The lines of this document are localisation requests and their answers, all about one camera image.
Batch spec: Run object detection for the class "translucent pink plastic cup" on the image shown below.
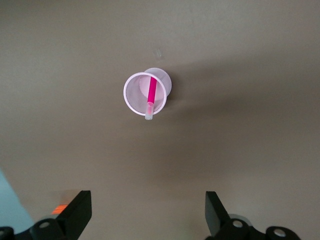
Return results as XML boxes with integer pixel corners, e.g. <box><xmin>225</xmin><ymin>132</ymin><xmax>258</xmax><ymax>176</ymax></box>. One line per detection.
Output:
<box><xmin>123</xmin><ymin>67</ymin><xmax>173</xmax><ymax>116</ymax></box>

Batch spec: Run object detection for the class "brown table cover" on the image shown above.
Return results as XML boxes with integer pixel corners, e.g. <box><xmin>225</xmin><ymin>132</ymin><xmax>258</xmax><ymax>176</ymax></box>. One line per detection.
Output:
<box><xmin>0</xmin><ymin>0</ymin><xmax>320</xmax><ymax>240</ymax></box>

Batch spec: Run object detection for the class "clear tape piece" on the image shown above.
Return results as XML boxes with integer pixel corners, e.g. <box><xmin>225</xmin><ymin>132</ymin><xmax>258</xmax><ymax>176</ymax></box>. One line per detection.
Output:
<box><xmin>151</xmin><ymin>48</ymin><xmax>166</xmax><ymax>61</ymax></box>

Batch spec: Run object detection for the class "orange sticker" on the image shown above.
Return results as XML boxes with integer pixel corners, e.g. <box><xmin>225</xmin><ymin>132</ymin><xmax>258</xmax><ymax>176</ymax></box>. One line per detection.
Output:
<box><xmin>51</xmin><ymin>204</ymin><xmax>69</xmax><ymax>215</ymax></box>

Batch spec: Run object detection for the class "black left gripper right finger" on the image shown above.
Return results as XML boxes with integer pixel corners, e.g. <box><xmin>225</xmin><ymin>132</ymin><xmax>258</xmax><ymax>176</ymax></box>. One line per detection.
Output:
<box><xmin>205</xmin><ymin>191</ymin><xmax>301</xmax><ymax>240</ymax></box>

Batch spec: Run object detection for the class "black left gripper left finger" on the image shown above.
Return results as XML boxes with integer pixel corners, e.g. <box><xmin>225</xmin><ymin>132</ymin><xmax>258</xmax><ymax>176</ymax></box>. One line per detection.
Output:
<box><xmin>0</xmin><ymin>190</ymin><xmax>92</xmax><ymax>240</ymax></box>

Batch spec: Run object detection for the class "pink marker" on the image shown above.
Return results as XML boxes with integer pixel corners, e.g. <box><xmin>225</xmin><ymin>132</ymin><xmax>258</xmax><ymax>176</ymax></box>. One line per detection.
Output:
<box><xmin>144</xmin><ymin>76</ymin><xmax>158</xmax><ymax>121</ymax></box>

